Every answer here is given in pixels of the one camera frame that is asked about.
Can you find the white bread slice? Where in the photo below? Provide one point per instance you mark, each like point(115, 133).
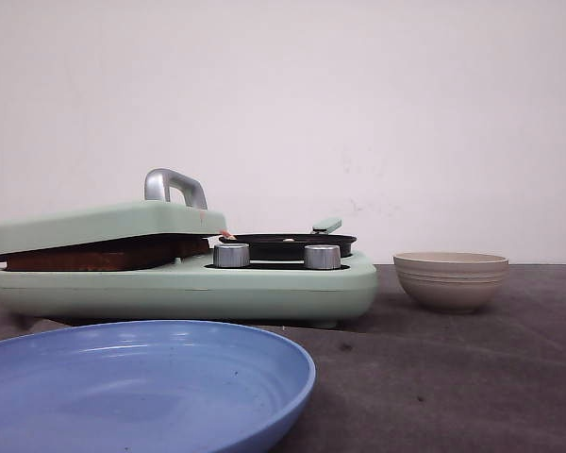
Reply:
point(134, 257)
point(188, 246)

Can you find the breakfast maker hinged lid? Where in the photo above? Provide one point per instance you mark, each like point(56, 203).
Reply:
point(173, 204)

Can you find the beige ribbed ceramic bowl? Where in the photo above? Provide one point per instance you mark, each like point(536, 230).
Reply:
point(455, 282)

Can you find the pink shrimp in pan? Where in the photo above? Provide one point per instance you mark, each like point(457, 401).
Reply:
point(227, 232)

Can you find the mint green breakfast maker base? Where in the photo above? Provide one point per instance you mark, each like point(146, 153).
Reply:
point(193, 288)

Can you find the black round frying pan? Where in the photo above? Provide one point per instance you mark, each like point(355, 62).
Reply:
point(291, 246)

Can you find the right silver control knob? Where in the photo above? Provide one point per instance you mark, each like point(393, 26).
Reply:
point(322, 257)

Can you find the silver control knob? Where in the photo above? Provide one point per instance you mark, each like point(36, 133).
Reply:
point(322, 257)
point(231, 255)

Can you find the left silver control knob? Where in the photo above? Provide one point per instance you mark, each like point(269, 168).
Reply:
point(231, 255)

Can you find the blue plastic plate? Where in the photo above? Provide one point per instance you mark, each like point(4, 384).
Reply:
point(151, 386)

